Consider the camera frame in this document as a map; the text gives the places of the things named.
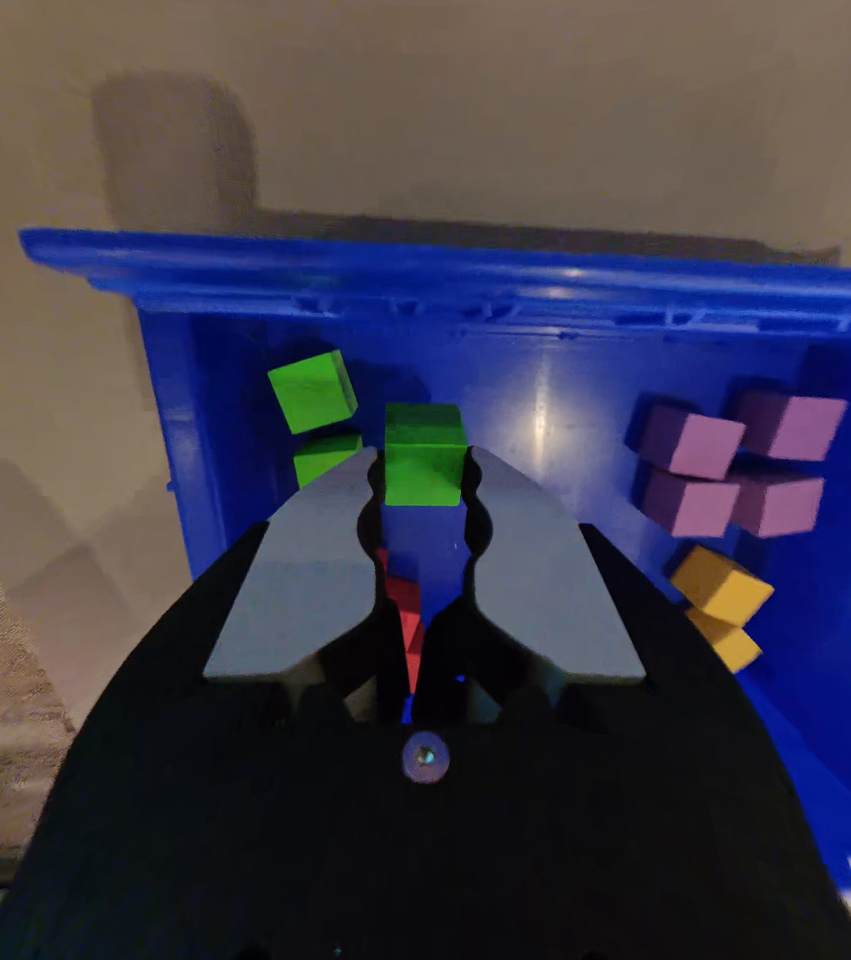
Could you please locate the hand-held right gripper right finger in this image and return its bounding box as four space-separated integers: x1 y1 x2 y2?
464 446 648 685

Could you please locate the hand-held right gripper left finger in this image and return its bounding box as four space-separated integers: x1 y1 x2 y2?
202 447 383 682

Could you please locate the yellow wooden cube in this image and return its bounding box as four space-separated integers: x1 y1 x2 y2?
669 545 775 627
684 607 764 675

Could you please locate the blue plastic bin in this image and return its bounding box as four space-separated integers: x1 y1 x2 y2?
18 227 851 894

